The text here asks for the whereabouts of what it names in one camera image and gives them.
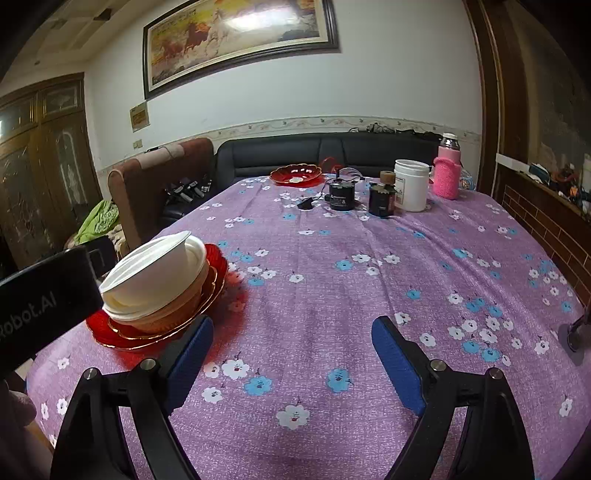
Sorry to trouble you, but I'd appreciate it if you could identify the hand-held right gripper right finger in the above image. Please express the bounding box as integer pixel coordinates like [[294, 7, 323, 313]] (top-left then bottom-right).
[[372, 316, 536, 480]]

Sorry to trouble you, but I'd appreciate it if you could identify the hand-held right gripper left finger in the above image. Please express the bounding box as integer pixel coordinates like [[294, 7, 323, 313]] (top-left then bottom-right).
[[50, 316, 215, 480]]

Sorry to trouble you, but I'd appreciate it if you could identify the beige ribbed plastic bowl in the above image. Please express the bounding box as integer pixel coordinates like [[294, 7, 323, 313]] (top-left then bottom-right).
[[110, 263, 218, 336]]

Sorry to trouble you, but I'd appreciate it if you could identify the red scalloped plastic plate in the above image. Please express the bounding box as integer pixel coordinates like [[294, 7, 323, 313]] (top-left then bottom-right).
[[85, 272, 222, 352]]

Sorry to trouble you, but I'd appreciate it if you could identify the large white paper bowl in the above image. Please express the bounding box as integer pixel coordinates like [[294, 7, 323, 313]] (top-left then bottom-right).
[[104, 237, 208, 322]]

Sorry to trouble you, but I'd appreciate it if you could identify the red plate with round sticker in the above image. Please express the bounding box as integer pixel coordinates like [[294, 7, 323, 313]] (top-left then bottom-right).
[[108, 243, 230, 342]]

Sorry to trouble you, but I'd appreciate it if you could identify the small white paper bowl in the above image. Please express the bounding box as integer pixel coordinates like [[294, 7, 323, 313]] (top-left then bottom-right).
[[99, 231, 192, 298]]

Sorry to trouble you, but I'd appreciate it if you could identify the purple floral tablecloth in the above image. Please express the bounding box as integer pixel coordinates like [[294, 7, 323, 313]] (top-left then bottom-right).
[[25, 173, 591, 480]]

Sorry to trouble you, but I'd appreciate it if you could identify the green cloth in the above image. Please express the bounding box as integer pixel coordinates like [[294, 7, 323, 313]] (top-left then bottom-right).
[[76, 199, 122, 245]]

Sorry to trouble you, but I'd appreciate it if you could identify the wooden wardrobe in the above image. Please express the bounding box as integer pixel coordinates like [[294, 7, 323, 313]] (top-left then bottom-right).
[[0, 73, 105, 278]]

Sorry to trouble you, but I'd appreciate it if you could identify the brown armchair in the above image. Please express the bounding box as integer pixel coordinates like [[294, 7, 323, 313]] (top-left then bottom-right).
[[107, 137, 215, 252]]

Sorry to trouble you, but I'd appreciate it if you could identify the dark jar with wooden lid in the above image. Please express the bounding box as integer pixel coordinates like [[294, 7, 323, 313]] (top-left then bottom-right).
[[368, 171, 396, 217]]

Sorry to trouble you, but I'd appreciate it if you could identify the black phone stand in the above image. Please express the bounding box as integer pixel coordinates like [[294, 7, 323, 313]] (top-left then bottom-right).
[[558, 305, 591, 356]]

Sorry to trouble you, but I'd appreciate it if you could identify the white plastic jar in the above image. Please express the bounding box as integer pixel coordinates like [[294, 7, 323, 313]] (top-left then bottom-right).
[[394, 160, 430, 212]]

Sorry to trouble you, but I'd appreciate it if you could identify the black cylindrical canister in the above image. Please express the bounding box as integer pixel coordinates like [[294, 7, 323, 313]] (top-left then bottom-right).
[[327, 180, 357, 212]]

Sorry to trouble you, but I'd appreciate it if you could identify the bottle in pink knit sleeve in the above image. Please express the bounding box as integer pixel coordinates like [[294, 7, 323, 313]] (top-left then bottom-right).
[[433, 133, 462, 200]]

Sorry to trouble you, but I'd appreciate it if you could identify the brown side cabinet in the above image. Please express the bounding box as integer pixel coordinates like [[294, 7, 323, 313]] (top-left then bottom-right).
[[496, 152, 591, 315]]

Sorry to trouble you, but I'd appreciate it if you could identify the small red plate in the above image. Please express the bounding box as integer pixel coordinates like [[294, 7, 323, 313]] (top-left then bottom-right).
[[270, 164, 322, 186]]

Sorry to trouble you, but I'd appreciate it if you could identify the black leather sofa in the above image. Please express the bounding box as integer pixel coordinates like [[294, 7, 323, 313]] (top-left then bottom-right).
[[161, 133, 444, 220]]

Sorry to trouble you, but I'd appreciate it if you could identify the framed horse painting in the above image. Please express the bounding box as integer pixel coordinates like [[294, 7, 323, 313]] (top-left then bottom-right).
[[142, 0, 341, 101]]

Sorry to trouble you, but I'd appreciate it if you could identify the small wall plaque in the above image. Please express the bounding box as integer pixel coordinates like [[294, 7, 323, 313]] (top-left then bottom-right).
[[129, 102, 151, 132]]

